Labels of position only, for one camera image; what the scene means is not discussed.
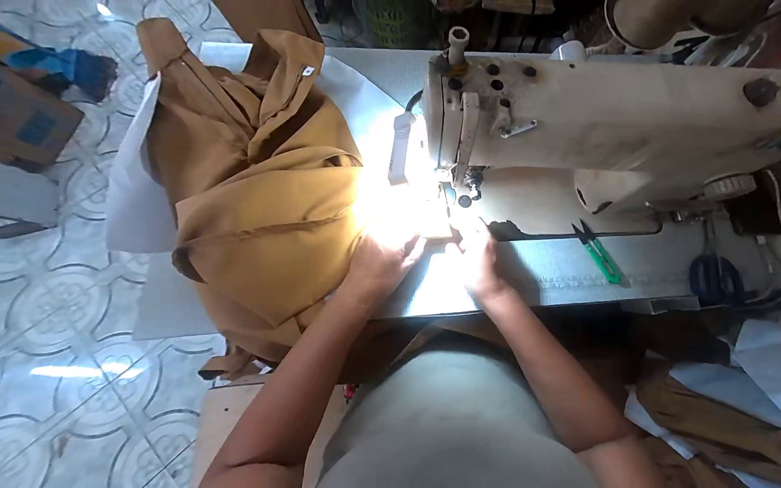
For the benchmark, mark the person's right hand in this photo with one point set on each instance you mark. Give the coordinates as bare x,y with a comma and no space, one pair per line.
484,268

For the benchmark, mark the person's left hand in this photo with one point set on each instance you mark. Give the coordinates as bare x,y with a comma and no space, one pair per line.
371,266

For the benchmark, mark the person's left thumb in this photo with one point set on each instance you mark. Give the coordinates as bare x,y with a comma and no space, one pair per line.
415,251

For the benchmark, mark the person's right fingers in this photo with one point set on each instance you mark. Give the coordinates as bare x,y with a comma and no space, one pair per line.
473,237

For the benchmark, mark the person's left fingers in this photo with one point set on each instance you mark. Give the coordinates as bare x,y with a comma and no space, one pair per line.
382,237

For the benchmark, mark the brown garment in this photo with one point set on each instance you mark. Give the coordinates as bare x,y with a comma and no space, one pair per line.
262,223

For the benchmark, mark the person's right forearm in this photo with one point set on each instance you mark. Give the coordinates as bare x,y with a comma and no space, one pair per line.
560,379

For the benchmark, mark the person's left forearm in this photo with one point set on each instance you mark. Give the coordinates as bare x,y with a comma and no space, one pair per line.
302,379

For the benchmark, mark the grey sewing table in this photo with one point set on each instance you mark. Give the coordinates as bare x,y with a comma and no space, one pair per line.
533,279

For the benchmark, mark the grey sewing lamp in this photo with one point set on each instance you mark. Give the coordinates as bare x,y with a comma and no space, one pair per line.
399,149

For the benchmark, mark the green thread snips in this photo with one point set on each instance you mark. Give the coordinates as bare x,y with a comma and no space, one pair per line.
599,255

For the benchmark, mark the beige industrial sewing machine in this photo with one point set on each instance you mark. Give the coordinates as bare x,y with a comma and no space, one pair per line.
567,115

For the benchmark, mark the person's body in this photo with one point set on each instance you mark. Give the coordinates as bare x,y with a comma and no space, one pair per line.
458,420

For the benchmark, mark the green plastic basket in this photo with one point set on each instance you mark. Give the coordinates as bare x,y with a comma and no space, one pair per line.
390,22

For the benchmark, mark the light wooden stool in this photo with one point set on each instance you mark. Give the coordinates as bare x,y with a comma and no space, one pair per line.
228,427

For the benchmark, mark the brown fabric piece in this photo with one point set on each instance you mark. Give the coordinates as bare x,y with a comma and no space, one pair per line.
268,19

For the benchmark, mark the white sheet under garment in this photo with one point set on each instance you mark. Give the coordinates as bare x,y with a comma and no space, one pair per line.
136,190

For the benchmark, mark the pile of brown white fabric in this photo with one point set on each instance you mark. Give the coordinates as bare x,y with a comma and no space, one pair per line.
736,400

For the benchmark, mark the blue plastic bag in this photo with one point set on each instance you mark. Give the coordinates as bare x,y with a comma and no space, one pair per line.
72,68

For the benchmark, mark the white cardboard box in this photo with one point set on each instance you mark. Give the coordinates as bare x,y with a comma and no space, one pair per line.
7,188

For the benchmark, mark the cardboard box with blue print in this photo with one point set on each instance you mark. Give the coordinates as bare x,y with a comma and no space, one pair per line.
14,112

